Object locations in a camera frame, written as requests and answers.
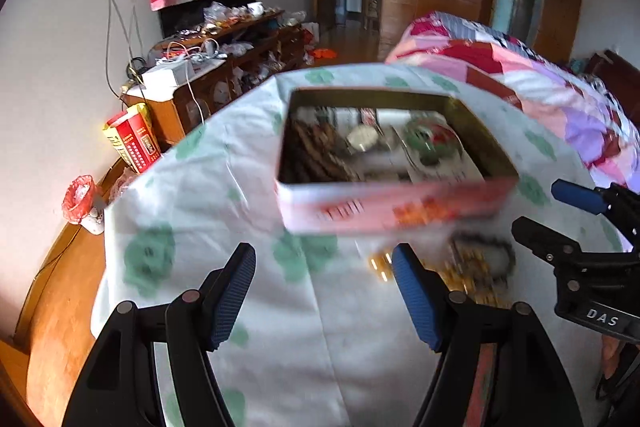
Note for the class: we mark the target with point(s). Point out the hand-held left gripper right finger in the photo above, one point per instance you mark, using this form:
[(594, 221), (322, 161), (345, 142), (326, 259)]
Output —
[(417, 302)]

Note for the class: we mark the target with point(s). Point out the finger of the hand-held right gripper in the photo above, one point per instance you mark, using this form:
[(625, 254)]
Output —
[(555, 247), (580, 198)]

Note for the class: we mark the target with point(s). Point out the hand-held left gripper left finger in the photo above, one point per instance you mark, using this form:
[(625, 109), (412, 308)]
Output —
[(232, 297)]

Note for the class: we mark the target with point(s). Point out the pink tin box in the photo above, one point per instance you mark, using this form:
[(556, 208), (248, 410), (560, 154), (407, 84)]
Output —
[(380, 207)]

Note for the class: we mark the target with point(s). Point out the green round ornament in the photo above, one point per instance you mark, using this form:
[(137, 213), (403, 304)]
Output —
[(431, 142)]

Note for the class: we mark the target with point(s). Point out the person's right hand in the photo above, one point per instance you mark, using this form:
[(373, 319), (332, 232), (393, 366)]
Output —
[(612, 357)]

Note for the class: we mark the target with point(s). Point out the green cloud print tablecloth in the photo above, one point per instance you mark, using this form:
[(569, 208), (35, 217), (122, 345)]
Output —
[(250, 187)]

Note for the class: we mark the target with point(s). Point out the wooden bed headboard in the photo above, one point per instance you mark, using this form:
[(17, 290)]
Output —
[(617, 82)]

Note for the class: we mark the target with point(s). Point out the pink patchwork quilt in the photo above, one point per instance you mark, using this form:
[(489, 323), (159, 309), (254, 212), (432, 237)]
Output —
[(500, 57)]

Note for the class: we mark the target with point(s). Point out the trash bin with red bag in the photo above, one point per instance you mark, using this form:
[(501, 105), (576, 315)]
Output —
[(82, 207)]

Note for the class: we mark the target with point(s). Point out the red and yellow bag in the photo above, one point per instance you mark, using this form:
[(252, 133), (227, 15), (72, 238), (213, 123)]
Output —
[(132, 139)]

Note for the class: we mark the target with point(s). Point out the white box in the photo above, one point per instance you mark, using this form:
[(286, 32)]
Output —
[(167, 76)]

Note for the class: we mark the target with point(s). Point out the wooden tv cabinet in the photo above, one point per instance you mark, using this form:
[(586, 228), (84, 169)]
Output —
[(250, 57)]

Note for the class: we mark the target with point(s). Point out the orange item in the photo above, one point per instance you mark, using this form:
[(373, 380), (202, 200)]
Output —
[(324, 53)]

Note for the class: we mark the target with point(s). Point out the white paper bag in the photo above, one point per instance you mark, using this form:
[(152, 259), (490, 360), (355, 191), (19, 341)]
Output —
[(310, 33)]

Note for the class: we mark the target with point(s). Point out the white mug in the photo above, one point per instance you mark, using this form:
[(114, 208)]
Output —
[(256, 9)]

